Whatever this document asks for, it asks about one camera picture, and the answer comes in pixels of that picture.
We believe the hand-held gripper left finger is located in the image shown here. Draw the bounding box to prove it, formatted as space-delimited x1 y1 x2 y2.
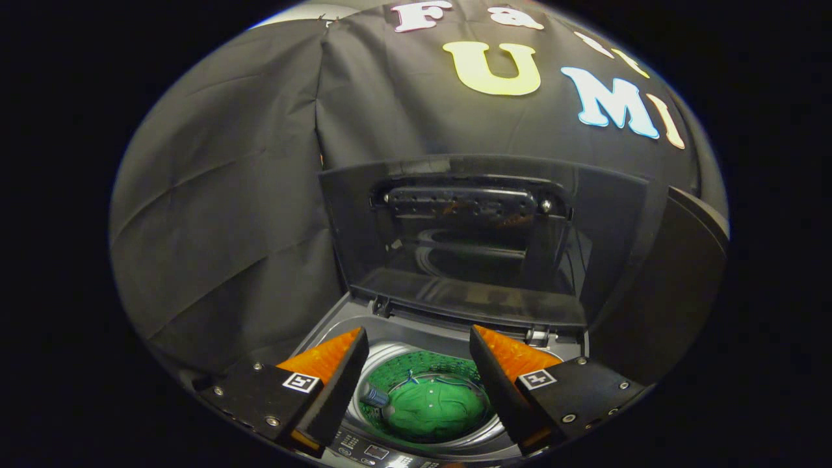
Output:
198 327 370 458

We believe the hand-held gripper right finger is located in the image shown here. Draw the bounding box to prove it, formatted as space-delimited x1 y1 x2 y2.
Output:
469 324 647 457

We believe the black backdrop cloth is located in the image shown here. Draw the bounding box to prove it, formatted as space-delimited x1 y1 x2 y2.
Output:
109 0 729 378

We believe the dark washing machine lid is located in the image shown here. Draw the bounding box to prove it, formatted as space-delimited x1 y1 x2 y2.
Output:
318 154 671 333

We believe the grey cabinet with dark top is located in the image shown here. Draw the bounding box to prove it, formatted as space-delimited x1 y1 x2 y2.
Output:
587 186 731 389

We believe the green polo shirt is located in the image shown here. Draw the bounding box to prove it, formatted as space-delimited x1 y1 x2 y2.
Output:
379 376 489 441

